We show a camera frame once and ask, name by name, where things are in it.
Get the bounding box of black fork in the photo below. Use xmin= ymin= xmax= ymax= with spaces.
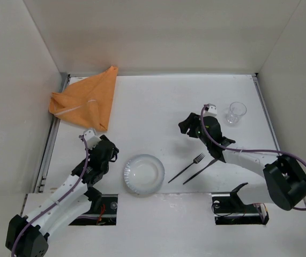
xmin=168 ymin=153 xmax=205 ymax=184

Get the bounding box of black knife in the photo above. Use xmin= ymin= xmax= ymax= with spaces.
xmin=183 ymin=159 xmax=218 ymax=185

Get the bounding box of clear plastic cup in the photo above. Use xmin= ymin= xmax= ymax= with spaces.
xmin=226 ymin=102 xmax=247 ymax=124

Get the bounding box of orange cloth napkin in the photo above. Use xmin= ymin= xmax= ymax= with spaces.
xmin=48 ymin=66 xmax=118 ymax=132

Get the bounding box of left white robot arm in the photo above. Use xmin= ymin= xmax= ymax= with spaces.
xmin=5 ymin=130 xmax=119 ymax=256

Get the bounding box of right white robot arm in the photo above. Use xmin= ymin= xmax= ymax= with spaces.
xmin=178 ymin=113 xmax=306 ymax=210

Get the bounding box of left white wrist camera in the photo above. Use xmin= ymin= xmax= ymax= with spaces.
xmin=83 ymin=128 xmax=101 ymax=149

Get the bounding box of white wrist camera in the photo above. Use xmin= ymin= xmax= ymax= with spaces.
xmin=204 ymin=104 xmax=218 ymax=117
xmin=83 ymin=128 xmax=101 ymax=149

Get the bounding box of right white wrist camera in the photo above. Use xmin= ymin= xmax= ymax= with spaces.
xmin=204 ymin=104 xmax=218 ymax=117

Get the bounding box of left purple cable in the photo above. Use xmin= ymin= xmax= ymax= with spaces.
xmin=10 ymin=134 xmax=92 ymax=257

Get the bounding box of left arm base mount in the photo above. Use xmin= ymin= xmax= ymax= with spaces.
xmin=70 ymin=194 xmax=118 ymax=226

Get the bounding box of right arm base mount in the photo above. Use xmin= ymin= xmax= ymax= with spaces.
xmin=211 ymin=183 xmax=270 ymax=225

